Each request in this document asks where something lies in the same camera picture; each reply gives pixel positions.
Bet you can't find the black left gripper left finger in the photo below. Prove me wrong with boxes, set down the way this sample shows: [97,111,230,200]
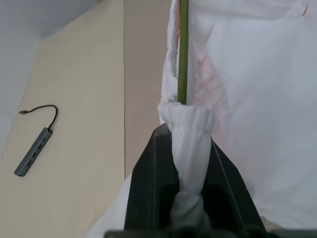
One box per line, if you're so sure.
[123,123,181,231]

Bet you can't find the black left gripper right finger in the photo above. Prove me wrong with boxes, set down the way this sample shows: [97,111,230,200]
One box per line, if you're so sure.
[198,138,268,234]

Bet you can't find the white cloth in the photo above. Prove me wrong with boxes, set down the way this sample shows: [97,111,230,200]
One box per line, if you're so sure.
[85,0,317,238]

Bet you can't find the pale beige cardboard sheet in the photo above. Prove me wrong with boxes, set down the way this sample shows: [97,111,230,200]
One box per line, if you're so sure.
[0,0,125,238]

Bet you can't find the grey USB hub with cable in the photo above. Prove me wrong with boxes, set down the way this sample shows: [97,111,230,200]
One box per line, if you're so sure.
[14,104,59,178]

